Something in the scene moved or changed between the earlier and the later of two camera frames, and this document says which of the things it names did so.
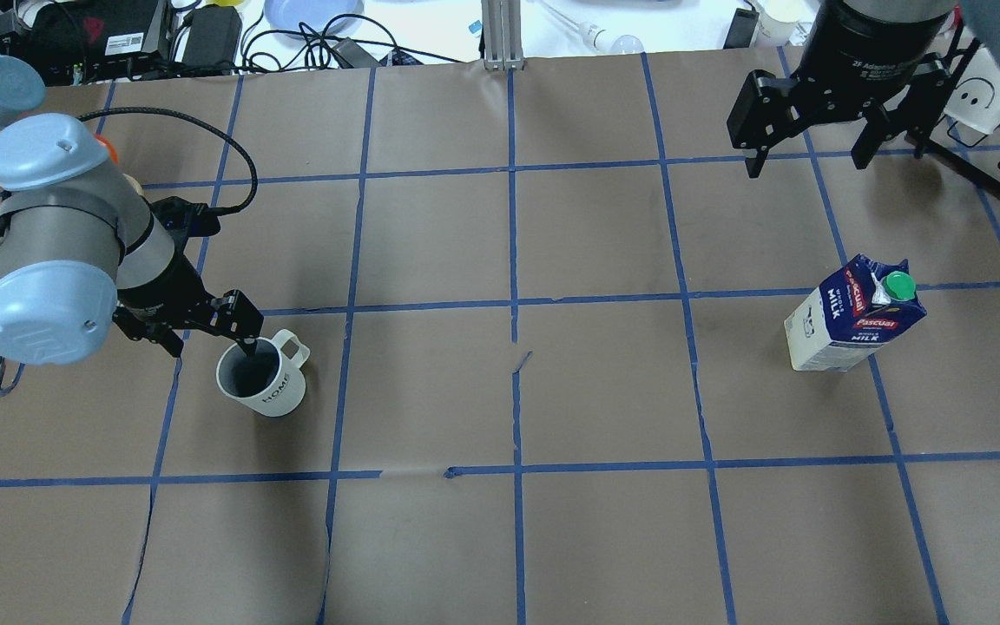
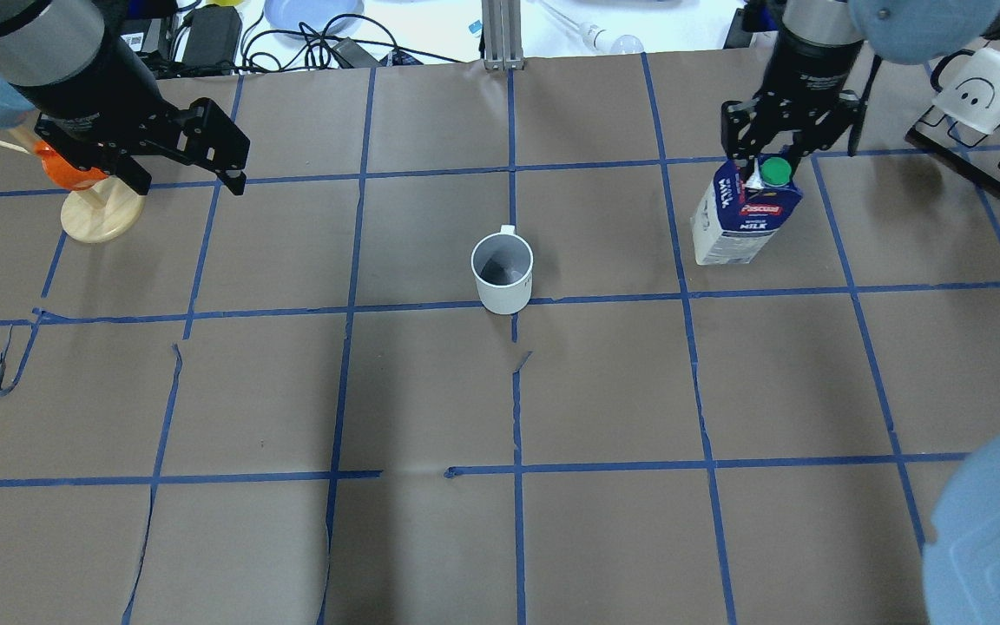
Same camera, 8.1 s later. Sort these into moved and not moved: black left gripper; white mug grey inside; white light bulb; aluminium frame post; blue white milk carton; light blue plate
Moved: white mug grey inside; blue white milk carton; black left gripper
Not moved: white light bulb; aluminium frame post; light blue plate
